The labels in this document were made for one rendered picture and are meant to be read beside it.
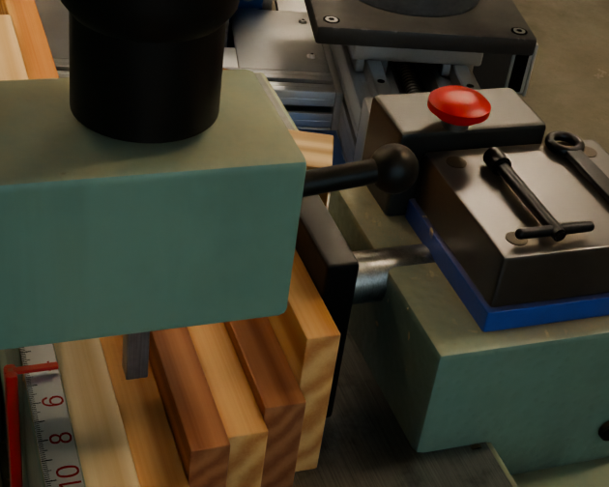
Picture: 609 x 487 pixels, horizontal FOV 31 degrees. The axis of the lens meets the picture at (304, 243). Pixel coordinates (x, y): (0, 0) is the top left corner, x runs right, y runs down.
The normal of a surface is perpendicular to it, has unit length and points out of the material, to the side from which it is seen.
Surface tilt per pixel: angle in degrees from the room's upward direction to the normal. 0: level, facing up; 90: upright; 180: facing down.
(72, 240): 90
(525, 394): 90
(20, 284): 90
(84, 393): 0
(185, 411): 0
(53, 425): 0
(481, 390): 90
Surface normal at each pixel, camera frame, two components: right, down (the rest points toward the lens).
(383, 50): 0.11, 0.59
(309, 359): 0.32, 0.58
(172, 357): 0.11, -0.80
